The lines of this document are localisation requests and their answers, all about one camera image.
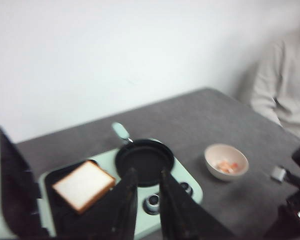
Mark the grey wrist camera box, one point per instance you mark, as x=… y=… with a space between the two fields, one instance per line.
x=278 y=173

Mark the orange shrimp pieces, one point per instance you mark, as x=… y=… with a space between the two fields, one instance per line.
x=227 y=167

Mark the right silver control knob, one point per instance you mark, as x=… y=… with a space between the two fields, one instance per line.
x=187 y=188

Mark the left silver control knob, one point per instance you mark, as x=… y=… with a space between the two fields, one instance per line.
x=151 y=204

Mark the breakfast maker hinged lid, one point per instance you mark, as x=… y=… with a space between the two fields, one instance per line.
x=20 y=215

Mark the black round frying pan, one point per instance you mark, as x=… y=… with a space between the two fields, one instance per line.
x=147 y=157

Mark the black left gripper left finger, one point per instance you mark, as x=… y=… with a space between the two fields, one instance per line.
x=111 y=218

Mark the beige ribbed bowl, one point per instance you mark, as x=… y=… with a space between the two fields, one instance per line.
x=217 y=152

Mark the person in beige sweater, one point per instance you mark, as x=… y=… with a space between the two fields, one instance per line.
x=272 y=86

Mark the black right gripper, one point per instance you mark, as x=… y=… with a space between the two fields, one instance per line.
x=287 y=224

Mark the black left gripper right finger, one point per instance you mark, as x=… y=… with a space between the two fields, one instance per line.
x=181 y=218

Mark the white bread slice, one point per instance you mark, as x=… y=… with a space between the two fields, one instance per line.
x=85 y=185

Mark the silver control knob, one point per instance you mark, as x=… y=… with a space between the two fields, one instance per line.
x=151 y=204
x=187 y=188

